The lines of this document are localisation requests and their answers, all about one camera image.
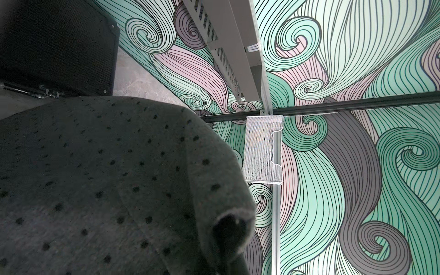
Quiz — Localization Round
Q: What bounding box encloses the grey polka dot skirt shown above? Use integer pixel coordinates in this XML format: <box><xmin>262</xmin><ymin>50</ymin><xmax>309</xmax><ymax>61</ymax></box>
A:
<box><xmin>1</xmin><ymin>97</ymin><xmax>256</xmax><ymax>275</ymax></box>

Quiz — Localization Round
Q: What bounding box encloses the black hard case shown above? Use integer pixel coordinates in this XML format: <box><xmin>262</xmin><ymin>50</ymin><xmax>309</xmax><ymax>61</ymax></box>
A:
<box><xmin>1</xmin><ymin>1</ymin><xmax>120</xmax><ymax>97</ymax></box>

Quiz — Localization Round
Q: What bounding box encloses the clear mesh wall holder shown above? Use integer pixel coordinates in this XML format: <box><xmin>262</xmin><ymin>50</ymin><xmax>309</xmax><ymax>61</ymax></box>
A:
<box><xmin>242</xmin><ymin>115</ymin><xmax>284</xmax><ymax>185</ymax></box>

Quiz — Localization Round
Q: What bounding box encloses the aluminium side rail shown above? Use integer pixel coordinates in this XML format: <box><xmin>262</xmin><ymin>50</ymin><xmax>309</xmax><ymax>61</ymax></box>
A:
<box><xmin>243</xmin><ymin>1</ymin><xmax>283</xmax><ymax>275</ymax></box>

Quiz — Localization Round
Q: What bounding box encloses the grey perforated wall shelf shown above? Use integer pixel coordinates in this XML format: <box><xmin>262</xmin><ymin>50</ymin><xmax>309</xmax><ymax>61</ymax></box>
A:
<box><xmin>183</xmin><ymin>1</ymin><xmax>264</xmax><ymax>102</ymax></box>

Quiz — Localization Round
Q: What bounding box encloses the black frame bar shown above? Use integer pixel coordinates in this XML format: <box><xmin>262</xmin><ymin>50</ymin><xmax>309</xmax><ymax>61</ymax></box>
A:
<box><xmin>200</xmin><ymin>91</ymin><xmax>440</xmax><ymax>123</ymax></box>

